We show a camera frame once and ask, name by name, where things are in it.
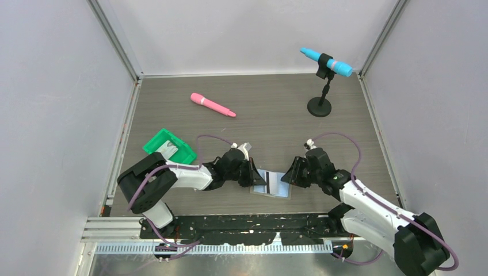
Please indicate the grey magnetic stripe card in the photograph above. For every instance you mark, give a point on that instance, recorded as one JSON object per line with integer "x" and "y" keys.
{"x": 275, "y": 187}

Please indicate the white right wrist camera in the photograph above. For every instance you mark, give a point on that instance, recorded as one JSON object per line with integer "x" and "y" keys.
{"x": 309, "y": 145}

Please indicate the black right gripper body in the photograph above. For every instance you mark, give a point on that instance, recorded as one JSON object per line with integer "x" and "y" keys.
{"x": 316, "y": 177}

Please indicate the black microphone stand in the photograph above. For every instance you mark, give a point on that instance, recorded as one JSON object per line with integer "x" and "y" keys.
{"x": 320, "y": 106}

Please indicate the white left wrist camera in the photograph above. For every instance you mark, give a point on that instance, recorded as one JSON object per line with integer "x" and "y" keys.
{"x": 244, "y": 148}

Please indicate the blue toy microphone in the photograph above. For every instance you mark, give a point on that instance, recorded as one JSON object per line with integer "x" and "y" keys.
{"x": 327, "y": 64}

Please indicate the green plastic bin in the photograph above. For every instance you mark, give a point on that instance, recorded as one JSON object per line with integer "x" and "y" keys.
{"x": 184, "y": 155}

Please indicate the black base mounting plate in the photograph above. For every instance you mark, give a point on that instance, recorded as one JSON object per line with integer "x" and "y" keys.
{"x": 248, "y": 229}

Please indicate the grey card holder wallet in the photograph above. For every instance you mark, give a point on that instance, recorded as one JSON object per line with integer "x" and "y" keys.
{"x": 259, "y": 190}

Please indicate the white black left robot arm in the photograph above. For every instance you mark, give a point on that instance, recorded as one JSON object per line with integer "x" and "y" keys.
{"x": 146, "y": 182}

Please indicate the silver card in bin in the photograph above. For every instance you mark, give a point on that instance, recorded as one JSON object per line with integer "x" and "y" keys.
{"x": 167, "y": 149}

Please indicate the pink toy microphone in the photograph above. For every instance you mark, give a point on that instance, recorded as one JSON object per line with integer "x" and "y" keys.
{"x": 203, "y": 101}

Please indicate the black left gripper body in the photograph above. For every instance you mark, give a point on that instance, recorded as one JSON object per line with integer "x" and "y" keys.
{"x": 241, "y": 173}

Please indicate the aluminium front rail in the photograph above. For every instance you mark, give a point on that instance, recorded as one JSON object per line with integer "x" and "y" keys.
{"x": 121, "y": 235}

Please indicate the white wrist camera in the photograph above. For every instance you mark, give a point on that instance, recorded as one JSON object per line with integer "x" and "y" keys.
{"x": 309, "y": 145}
{"x": 244, "y": 148}

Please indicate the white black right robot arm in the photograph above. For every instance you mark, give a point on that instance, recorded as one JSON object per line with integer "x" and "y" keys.
{"x": 413, "y": 240}

